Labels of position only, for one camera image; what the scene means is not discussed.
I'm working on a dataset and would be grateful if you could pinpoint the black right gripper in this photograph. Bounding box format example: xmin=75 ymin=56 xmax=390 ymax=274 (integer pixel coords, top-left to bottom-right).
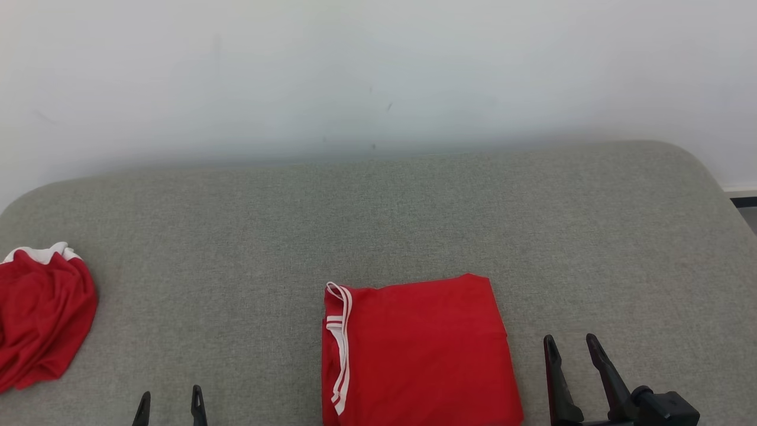
xmin=543 ymin=333 xmax=642 ymax=426

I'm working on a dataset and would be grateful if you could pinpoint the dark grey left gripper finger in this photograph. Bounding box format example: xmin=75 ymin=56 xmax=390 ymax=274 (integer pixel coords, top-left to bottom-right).
xmin=190 ymin=385 xmax=208 ymax=426
xmin=131 ymin=390 xmax=151 ymax=426

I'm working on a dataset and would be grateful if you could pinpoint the red and white jersey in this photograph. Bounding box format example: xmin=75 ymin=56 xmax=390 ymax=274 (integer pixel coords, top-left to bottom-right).
xmin=0 ymin=241 xmax=99 ymax=394
xmin=321 ymin=272 xmax=524 ymax=426

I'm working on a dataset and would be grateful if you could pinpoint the white wall baseboard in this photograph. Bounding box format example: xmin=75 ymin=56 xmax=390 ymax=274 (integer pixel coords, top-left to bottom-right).
xmin=723 ymin=185 xmax=757 ymax=208

